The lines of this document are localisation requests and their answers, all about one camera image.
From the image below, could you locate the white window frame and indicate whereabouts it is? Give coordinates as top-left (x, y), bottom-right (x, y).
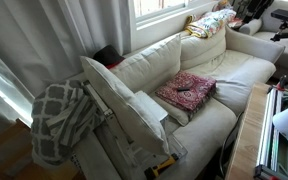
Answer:
top-left (127, 0), bottom-right (218, 32)

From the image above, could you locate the red black clamp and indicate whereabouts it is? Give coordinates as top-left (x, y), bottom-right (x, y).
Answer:
top-left (267, 74), bottom-right (288, 96)

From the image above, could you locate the cream fabric sofa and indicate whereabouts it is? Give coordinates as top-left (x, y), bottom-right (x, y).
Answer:
top-left (68, 24), bottom-right (287, 180)

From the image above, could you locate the light wooden board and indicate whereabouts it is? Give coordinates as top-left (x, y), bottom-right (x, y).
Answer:
top-left (225, 82), bottom-right (272, 180)

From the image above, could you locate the white curtain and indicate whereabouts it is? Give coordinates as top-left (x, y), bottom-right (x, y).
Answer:
top-left (0, 0), bottom-right (133, 128)

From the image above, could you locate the large cream sofa cushion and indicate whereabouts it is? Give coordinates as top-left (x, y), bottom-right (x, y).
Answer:
top-left (109, 33), bottom-right (182, 96)

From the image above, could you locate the clear plastic container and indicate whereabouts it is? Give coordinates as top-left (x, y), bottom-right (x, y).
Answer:
top-left (163, 133), bottom-right (189, 161)

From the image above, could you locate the small cream throw cushion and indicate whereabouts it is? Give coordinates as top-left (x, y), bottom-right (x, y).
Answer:
top-left (149, 91), bottom-right (218, 127)

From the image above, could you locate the black hat red band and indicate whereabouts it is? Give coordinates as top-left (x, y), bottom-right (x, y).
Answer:
top-left (92, 44), bottom-right (126, 70)

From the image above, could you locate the white wooden chair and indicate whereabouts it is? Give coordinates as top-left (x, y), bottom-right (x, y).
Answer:
top-left (82, 79), bottom-right (189, 180)

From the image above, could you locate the colourful floral quilt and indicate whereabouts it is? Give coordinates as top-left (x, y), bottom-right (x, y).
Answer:
top-left (183, 8), bottom-right (238, 39)

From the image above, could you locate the off-white rectangular pillow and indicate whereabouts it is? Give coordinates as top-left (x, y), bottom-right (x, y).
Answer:
top-left (79, 55), bottom-right (171, 157)

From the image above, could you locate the grey white patterned cloth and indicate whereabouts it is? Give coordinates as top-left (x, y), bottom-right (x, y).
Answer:
top-left (30, 79), bottom-right (106, 167)

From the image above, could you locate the grey couch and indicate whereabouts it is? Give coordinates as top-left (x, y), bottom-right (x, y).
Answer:
top-left (238, 0), bottom-right (288, 73)

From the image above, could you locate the aluminium rail frame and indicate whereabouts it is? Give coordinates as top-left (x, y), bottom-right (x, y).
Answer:
top-left (253, 87), bottom-right (288, 180)

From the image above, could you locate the black hanging cable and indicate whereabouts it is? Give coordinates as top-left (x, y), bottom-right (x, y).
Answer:
top-left (218, 113), bottom-right (243, 178)

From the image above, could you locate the black camera on stand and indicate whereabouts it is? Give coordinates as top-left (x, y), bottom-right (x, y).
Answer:
top-left (270, 8), bottom-right (288, 43)

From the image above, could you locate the dark grey remote control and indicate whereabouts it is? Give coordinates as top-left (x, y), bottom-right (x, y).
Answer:
top-left (176, 86), bottom-right (192, 93)

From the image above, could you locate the red patterned folded blanket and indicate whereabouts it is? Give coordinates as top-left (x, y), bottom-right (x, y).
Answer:
top-left (154, 70), bottom-right (218, 113)

